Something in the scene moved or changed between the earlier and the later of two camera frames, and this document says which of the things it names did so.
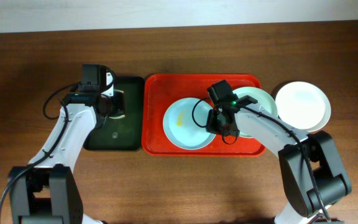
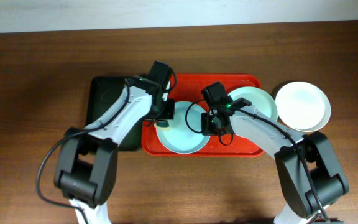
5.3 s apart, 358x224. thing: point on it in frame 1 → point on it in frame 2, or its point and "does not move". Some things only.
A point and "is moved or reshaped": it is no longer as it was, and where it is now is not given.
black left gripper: x=117 y=104 → x=166 y=109
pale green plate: x=248 y=96 does not move
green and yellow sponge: x=117 y=117 is moved or reshaped
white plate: x=302 y=106 does not move
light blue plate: x=184 y=124 is moved or reshaped
